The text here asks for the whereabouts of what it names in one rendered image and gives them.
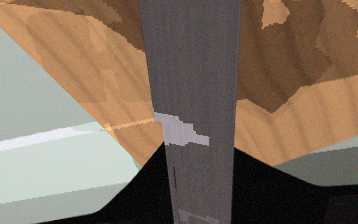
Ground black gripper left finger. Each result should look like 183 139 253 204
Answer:
38 142 174 224

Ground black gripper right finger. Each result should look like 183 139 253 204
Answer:
231 147 358 224

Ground wooden board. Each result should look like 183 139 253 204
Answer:
0 0 358 167

